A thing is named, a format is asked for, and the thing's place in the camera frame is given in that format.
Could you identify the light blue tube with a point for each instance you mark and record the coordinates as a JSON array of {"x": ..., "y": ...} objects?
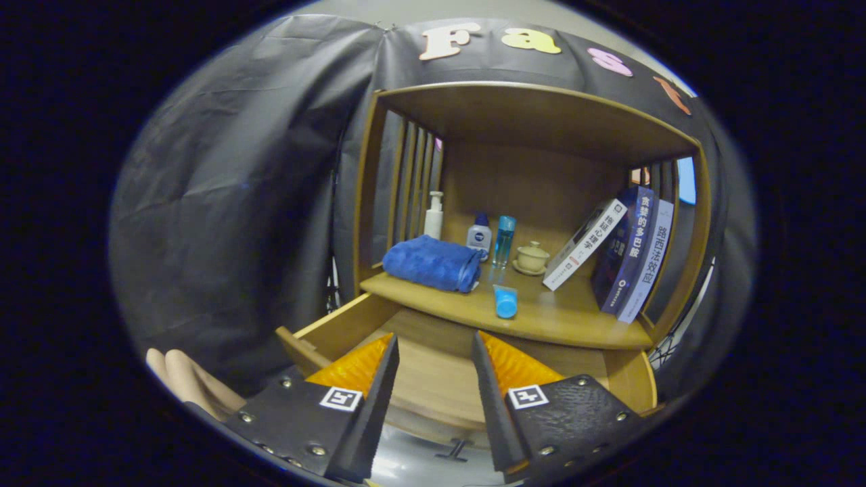
[{"x": 505, "y": 303}]

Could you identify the white book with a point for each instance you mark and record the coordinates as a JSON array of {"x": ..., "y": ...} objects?
[{"x": 582, "y": 250}]

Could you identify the white pump bottle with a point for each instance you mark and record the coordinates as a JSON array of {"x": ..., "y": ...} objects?
[{"x": 434, "y": 222}]

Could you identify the clear blue bottle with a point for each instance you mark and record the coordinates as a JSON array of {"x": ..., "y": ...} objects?
[{"x": 503, "y": 243}]

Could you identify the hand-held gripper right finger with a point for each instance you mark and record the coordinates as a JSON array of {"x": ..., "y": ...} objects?
[{"x": 494, "y": 419}]

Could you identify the beige lidded teacup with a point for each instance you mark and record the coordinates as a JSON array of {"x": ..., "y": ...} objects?
[{"x": 531, "y": 259}]

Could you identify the pale lavender book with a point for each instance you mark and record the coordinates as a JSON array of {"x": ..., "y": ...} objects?
[{"x": 649, "y": 264}]

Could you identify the wooden cabinet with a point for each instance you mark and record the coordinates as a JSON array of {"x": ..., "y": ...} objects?
[{"x": 534, "y": 182}]

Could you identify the wooden countertop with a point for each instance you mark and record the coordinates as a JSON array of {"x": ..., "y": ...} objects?
[{"x": 561, "y": 318}]

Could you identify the white bottle with blue cap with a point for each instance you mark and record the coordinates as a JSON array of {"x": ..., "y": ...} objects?
[{"x": 479, "y": 237}]

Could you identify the wooden drawer with black knob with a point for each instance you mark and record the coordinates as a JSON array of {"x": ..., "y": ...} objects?
[{"x": 433, "y": 379}]

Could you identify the rolled blue towel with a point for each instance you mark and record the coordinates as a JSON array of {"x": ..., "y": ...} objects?
[{"x": 429, "y": 264}]

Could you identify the dark blue book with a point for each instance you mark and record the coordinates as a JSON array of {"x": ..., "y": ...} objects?
[{"x": 626, "y": 257}]

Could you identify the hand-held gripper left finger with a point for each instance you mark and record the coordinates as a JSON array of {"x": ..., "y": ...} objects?
[{"x": 375, "y": 419}]

